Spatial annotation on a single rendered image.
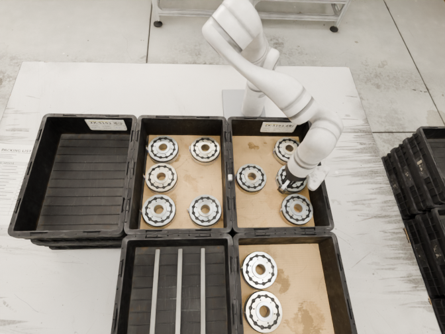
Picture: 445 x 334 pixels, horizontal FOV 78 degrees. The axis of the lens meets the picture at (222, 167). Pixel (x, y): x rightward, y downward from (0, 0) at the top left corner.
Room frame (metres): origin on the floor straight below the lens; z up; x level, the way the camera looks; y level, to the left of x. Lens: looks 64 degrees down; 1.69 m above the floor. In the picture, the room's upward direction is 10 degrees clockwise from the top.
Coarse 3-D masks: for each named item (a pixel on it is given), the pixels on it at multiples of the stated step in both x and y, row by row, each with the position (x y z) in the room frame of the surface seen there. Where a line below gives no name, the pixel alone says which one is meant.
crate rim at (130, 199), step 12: (216, 120) 0.55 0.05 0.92; (132, 156) 0.36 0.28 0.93; (228, 156) 0.42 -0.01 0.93; (132, 168) 0.32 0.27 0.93; (228, 168) 0.38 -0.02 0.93; (132, 180) 0.29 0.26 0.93; (132, 192) 0.25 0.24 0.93; (228, 192) 0.30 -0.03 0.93; (228, 204) 0.26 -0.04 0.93; (228, 216) 0.23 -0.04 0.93; (204, 228) 0.18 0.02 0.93; (216, 228) 0.19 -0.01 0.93; (228, 228) 0.19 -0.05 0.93
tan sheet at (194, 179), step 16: (176, 160) 0.42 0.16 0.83; (192, 160) 0.43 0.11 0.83; (192, 176) 0.37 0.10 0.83; (208, 176) 0.38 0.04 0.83; (144, 192) 0.29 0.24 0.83; (176, 192) 0.31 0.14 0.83; (192, 192) 0.32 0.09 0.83; (208, 192) 0.33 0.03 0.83; (160, 208) 0.24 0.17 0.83; (176, 208) 0.25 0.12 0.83; (144, 224) 0.19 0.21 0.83; (176, 224) 0.20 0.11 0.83; (192, 224) 0.21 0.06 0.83
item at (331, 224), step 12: (228, 120) 0.56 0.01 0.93; (240, 120) 0.57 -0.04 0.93; (252, 120) 0.58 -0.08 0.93; (264, 120) 0.58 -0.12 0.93; (276, 120) 0.59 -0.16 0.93; (288, 120) 0.60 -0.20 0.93; (228, 132) 0.51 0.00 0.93; (228, 144) 0.46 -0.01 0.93; (324, 180) 0.39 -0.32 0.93; (324, 192) 0.35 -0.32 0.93; (324, 204) 0.31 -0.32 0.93; (240, 228) 0.20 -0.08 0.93; (252, 228) 0.20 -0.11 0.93; (264, 228) 0.21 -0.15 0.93; (276, 228) 0.21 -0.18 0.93; (288, 228) 0.22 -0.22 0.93; (324, 228) 0.24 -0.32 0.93
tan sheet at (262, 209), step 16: (240, 144) 0.53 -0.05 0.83; (256, 144) 0.54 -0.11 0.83; (272, 144) 0.55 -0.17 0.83; (240, 160) 0.47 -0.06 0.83; (256, 160) 0.48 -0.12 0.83; (272, 160) 0.49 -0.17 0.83; (272, 176) 0.42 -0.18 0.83; (240, 192) 0.34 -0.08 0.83; (272, 192) 0.36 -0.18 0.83; (304, 192) 0.38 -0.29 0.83; (240, 208) 0.29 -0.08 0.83; (256, 208) 0.30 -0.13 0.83; (272, 208) 0.31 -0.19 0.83; (240, 224) 0.24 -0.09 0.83; (256, 224) 0.25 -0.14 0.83; (272, 224) 0.25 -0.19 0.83
